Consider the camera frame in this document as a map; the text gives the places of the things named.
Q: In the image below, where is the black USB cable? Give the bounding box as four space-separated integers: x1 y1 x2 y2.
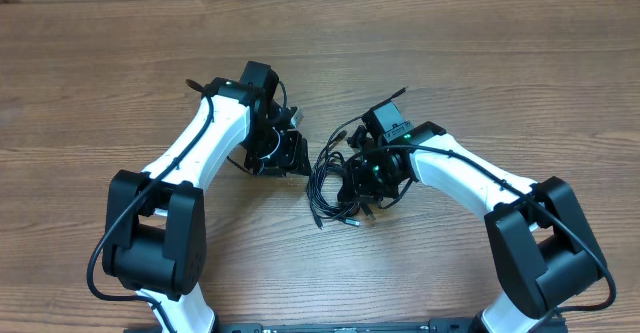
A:
304 130 361 230

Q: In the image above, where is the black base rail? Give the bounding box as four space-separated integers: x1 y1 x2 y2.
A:
213 318 481 333

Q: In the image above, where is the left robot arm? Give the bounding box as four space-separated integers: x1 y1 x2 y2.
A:
86 61 311 332

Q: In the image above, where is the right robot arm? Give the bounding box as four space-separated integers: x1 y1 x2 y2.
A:
338 101 612 332

